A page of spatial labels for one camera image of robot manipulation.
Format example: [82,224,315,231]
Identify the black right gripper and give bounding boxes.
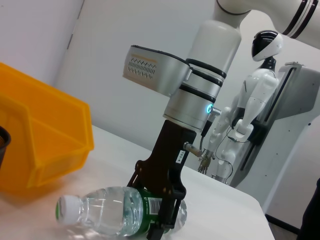
[126,119,198,240]

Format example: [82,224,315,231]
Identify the clear green-label water bottle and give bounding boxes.
[55,186,188,238]

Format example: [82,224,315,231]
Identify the yellow plastic bin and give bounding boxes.
[0,61,95,195]

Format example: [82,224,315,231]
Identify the white black humanoid robot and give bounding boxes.
[197,29,285,186]

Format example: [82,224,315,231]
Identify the grey robot stand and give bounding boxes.
[229,61,320,229]

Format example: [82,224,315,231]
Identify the dark navy fabric object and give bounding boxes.
[296,176,320,240]

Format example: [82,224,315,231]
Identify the right arm gripper cable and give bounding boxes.
[183,104,222,161]

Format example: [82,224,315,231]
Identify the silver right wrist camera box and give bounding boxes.
[121,44,194,97]

